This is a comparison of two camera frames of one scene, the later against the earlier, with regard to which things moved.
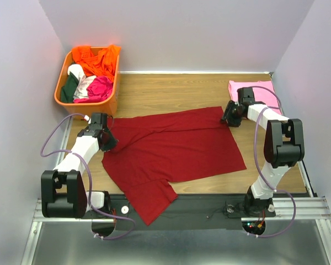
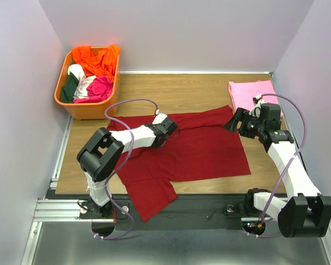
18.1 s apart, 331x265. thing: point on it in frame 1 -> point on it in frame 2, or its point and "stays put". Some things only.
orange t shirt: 103,63 stays put
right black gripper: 231,122 -> 241,115
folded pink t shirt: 261,95 stays put
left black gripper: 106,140 -> 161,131
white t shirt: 81,91 stays put
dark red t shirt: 153,150 stays put
